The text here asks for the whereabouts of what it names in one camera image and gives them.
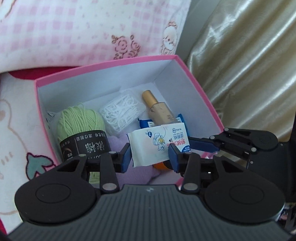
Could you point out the white wet wipes pack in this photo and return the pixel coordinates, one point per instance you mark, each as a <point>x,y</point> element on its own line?
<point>150,146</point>

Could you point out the frosted foundation bottle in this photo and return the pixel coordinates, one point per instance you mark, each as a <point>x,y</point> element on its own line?
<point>158,112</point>

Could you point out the pink checked plush pillow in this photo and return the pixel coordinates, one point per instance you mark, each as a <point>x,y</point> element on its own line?
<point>74,33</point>

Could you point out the strawberry bear bed blanket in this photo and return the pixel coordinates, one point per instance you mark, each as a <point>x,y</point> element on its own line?
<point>25,150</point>

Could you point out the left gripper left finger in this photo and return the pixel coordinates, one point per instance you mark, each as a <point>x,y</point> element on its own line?
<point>112,163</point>

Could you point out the green yarn ball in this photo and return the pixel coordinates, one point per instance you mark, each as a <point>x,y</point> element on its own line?
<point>81,131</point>

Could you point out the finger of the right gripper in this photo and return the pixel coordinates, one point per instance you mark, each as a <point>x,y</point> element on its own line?
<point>215,167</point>
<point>203,144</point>

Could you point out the golden satin curtain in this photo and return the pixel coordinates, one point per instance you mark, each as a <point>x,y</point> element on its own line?
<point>244,59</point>

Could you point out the orange small object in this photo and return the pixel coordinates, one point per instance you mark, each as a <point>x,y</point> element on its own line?
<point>161,166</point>

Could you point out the bag of white floss picks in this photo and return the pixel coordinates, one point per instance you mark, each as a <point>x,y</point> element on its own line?
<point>120,112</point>

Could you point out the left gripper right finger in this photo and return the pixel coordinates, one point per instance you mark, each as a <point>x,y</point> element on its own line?
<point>189,165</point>

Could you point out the pink cardboard box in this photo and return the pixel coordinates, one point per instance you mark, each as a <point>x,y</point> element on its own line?
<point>95,85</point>

